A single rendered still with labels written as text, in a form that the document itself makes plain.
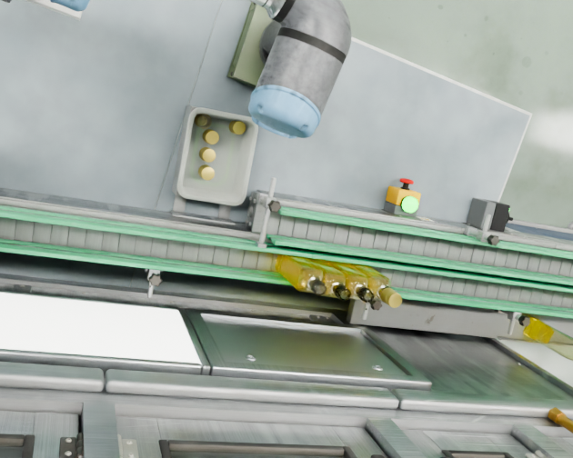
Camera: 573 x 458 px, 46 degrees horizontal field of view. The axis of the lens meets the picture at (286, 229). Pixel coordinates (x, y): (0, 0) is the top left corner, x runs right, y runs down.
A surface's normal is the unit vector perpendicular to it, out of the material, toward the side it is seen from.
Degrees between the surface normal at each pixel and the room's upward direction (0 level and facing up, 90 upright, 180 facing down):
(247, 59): 2
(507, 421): 90
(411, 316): 0
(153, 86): 0
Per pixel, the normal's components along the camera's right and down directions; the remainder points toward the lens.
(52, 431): 0.19, -0.97
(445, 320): 0.29, 0.21
